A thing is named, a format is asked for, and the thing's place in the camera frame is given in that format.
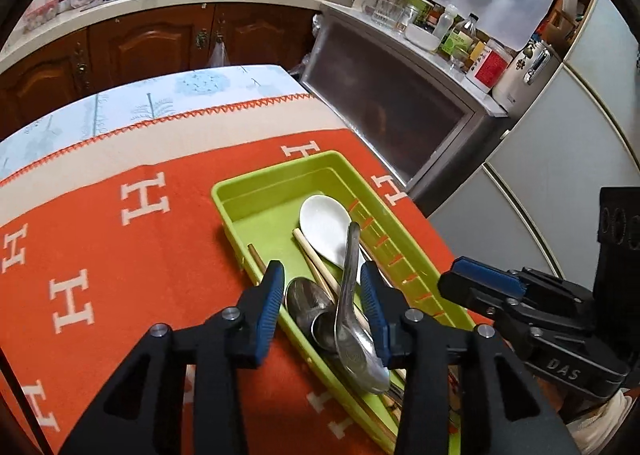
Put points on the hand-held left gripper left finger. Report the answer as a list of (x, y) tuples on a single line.
[(267, 315)]

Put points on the person's right forearm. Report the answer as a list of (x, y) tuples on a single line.
[(605, 415)]

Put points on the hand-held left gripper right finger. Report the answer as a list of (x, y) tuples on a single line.
[(375, 315)]

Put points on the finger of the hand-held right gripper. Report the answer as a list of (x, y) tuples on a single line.
[(487, 277), (470, 295)]

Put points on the white bowl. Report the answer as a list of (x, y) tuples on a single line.
[(422, 37)]

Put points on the large shiny metal spoon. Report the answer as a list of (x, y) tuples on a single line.
[(302, 300)]

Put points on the red-labelled jar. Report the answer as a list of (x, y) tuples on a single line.
[(490, 67)]

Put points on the stainless steel cabinet appliance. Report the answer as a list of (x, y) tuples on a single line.
[(400, 100)]

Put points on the green-labelled glass bottle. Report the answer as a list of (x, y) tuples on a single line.
[(460, 40)]

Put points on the plain brown chopstick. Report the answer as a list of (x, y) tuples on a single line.
[(256, 257)]

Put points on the light blue printed tablecloth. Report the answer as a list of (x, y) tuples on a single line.
[(150, 100)]

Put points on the red-lidded food container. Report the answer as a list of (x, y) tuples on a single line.
[(42, 15)]

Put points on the small hanging plastic bag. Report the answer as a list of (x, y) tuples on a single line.
[(219, 55)]

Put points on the glass jars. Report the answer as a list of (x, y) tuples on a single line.
[(385, 0)]

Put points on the grey refrigerator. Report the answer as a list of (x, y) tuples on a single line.
[(550, 160)]

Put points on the white thermos pot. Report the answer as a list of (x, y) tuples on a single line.
[(520, 80)]

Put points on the green plastic utensil tray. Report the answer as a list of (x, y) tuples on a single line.
[(260, 205)]

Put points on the white plastic bottle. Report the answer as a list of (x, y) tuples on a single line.
[(445, 25)]

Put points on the brown wooden kitchen cabinets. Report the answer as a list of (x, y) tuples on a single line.
[(150, 40)]

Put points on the orange patterned blanket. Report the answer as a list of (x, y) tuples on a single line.
[(125, 260)]

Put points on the white ceramic spoon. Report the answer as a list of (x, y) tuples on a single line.
[(322, 225)]

